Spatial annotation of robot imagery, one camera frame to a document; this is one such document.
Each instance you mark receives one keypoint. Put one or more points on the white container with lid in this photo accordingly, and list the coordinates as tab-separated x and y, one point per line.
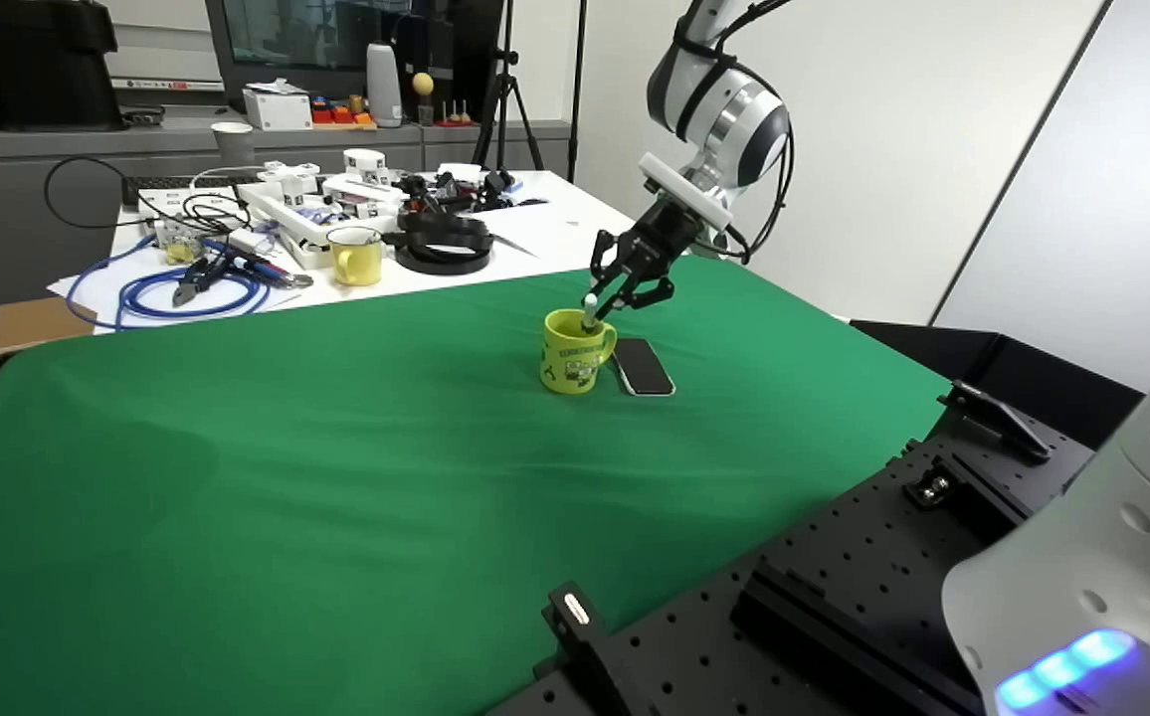
278	106

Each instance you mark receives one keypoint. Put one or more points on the white cylindrical speaker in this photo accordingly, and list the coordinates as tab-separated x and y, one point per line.
385	83

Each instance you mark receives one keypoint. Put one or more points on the small yellow cup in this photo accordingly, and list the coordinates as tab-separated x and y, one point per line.
356	261

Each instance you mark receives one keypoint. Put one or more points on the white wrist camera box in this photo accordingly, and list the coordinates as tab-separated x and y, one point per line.
685	192

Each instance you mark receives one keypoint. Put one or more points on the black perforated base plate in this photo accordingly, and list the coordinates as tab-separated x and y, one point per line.
843	614

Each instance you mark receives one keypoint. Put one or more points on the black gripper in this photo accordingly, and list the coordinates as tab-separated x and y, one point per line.
633	268

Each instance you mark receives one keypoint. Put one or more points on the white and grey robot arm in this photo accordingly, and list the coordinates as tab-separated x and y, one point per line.
738	127

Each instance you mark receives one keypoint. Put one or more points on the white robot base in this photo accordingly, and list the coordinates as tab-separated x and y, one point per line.
1055	614

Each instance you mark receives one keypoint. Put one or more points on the black smartphone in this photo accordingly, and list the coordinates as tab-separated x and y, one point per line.
644	373

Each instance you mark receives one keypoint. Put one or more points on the yellow ball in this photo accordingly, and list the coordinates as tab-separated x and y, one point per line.
425	83

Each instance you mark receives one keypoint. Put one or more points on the green table cloth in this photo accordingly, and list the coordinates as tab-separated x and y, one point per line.
360	509

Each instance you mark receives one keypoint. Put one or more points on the black camera tripod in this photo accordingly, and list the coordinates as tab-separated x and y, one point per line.
503	102

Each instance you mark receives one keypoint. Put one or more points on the black computer monitor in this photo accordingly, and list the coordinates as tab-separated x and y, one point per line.
319	45

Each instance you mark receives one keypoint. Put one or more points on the yellow mug with print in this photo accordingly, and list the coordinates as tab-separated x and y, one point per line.
575	351

